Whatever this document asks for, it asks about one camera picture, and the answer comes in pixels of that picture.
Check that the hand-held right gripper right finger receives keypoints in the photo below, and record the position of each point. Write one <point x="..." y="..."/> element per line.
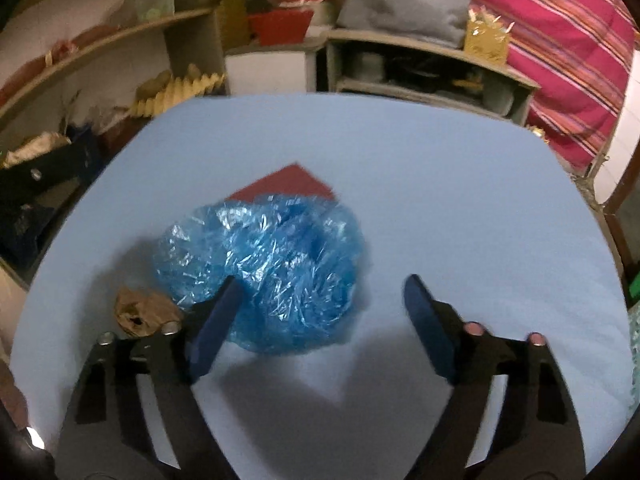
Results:
<point x="425" y="330"/>

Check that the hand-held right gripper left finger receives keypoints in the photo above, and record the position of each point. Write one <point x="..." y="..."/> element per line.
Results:
<point x="215" y="330"/>

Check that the blue crinkled plastic bag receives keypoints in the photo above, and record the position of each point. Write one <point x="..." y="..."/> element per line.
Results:
<point x="280" y="260"/>

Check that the large dark red packet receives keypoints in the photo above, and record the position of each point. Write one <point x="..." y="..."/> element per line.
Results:
<point x="290" y="182"/>

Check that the crumpled brown paper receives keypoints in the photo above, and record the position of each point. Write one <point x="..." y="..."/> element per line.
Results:
<point x="150" y="310"/>

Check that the yellow corrugated sheet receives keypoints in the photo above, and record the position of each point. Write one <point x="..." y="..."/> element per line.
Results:
<point x="175" y="92"/>

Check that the black pot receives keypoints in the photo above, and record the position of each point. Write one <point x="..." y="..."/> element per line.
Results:
<point x="420" y="71"/>

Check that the white low cabinet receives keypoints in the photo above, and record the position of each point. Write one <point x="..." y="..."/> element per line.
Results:
<point x="270" y="72"/>

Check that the wooden shelf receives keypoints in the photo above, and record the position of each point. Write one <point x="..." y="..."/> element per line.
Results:
<point x="195" y="45"/>

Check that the grey open cabinet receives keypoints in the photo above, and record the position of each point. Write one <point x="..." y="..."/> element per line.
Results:
<point x="400" y="44"/>

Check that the yellow woven box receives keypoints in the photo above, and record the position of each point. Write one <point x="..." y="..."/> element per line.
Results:
<point x="485" y="42"/>

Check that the red plastic tub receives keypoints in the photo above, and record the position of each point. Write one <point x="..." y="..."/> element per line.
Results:
<point x="280" y="27"/>

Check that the yellow oil jug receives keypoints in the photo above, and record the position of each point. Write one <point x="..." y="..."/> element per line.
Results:
<point x="235" y="20"/>

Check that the red striped blanket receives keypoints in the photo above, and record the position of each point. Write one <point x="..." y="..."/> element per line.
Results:
<point x="550" y="35"/>

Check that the grey pillow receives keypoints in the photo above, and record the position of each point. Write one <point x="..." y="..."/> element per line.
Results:
<point x="405" y="0"/>

